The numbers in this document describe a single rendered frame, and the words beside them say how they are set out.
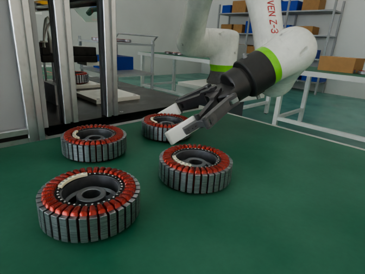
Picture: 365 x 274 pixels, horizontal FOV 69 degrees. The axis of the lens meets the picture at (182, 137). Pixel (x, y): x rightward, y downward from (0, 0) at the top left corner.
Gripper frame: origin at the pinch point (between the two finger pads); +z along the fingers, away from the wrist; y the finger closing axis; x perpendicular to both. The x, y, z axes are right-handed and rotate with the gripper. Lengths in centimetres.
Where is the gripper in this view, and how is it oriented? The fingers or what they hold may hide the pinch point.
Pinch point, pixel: (167, 125)
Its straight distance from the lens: 59.1
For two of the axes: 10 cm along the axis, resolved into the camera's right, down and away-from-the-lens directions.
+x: -4.2, -7.9, -4.6
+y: -3.3, -3.4, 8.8
